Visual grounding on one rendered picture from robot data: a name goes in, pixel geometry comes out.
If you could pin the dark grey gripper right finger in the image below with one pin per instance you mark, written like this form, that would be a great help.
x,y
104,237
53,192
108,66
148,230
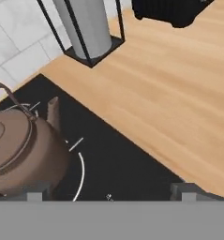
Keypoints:
x,y
186,191

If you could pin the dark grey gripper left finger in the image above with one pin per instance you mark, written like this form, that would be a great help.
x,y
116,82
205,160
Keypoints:
x,y
35,191

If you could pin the brown kettle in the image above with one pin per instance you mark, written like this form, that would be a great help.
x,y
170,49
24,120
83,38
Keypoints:
x,y
19,146

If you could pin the black hob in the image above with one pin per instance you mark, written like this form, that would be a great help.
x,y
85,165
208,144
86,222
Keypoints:
x,y
116,162

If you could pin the white paper towel roll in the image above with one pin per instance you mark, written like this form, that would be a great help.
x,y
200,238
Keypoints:
x,y
86,26

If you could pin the black appliance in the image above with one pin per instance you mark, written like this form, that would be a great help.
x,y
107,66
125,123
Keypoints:
x,y
172,11

